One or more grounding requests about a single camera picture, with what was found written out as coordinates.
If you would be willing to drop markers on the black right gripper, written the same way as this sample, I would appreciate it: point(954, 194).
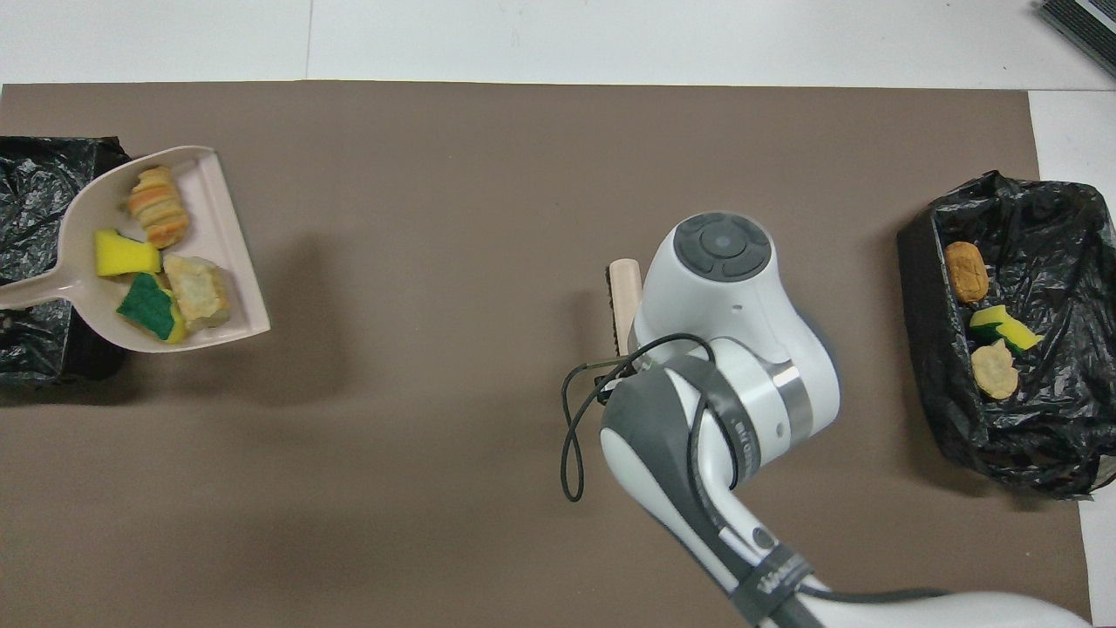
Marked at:
point(615, 379)

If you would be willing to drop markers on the beige hand brush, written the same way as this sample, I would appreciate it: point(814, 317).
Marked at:
point(626, 292)

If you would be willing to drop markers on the oval brown bread roll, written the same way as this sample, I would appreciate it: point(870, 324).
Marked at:
point(966, 272)

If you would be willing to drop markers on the small croissant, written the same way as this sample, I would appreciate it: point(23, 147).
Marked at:
point(994, 371)

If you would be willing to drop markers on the notched yellow sponge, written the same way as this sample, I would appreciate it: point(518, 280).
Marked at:
point(1007, 330)

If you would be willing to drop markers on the pale bread chunk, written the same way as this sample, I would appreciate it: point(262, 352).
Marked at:
point(199, 292)

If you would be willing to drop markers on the green and yellow sponge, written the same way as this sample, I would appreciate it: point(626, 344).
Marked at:
point(148, 305)

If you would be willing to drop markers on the striped torn croissant piece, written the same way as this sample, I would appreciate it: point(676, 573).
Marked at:
point(159, 209)

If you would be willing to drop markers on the yellow sponge wedge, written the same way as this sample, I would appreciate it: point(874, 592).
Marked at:
point(122, 255)

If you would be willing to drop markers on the beige plastic dustpan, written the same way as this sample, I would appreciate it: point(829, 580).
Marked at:
point(87, 209)

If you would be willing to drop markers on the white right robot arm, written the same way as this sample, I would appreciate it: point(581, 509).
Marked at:
point(724, 305)

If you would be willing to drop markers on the black bag lined bin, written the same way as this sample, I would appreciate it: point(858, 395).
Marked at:
point(35, 349)
point(1046, 419)

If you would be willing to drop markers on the brown table mat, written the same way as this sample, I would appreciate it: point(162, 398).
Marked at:
point(436, 174)

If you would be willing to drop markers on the dark ribbed box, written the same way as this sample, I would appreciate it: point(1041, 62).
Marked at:
point(1085, 22)

